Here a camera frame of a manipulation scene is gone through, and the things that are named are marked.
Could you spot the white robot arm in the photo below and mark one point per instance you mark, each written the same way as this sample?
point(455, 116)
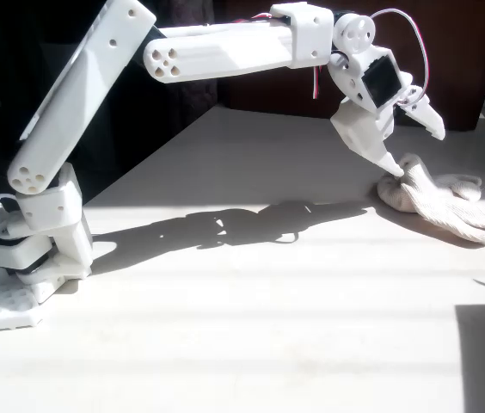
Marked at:
point(83, 86)

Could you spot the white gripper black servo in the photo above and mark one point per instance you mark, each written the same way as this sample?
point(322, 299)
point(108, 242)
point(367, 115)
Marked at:
point(359, 128)

